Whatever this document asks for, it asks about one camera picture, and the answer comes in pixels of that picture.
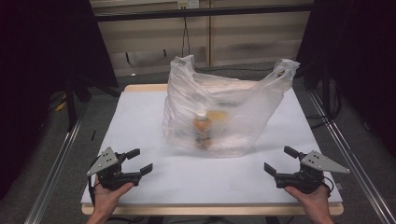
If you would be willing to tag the black curtain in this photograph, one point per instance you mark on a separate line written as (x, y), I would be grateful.
(37, 62)
(361, 46)

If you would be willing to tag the metal floor rail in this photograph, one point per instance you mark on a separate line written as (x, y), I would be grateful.
(351, 161)
(53, 174)

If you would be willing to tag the white table board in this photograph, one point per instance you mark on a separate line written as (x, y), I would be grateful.
(202, 210)

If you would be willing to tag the white table mat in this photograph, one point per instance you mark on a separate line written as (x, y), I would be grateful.
(186, 183)

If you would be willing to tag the yellow floor tape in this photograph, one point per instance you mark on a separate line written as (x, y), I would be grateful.
(61, 105)

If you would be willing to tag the black horizontal bar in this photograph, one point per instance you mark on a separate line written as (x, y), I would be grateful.
(202, 12)

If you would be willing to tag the person's right hand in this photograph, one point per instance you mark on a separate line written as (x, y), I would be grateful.
(314, 202)

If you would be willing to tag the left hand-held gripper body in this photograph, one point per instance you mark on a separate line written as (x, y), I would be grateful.
(107, 161)

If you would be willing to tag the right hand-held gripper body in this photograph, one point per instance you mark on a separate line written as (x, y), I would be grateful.
(314, 166)

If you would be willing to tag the white wall socket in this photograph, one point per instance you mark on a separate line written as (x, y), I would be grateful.
(188, 3)

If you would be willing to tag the small black floor object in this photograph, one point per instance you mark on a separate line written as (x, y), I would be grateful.
(93, 134)

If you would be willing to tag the person's left hand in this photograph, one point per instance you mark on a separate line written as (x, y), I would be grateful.
(107, 199)

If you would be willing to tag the yellow packet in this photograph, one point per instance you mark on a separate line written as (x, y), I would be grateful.
(218, 116)

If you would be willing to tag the orange label drink bottle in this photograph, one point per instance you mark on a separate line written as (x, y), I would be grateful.
(202, 130)

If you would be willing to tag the translucent white plastic bag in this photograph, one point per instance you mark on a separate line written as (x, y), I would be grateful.
(243, 118)

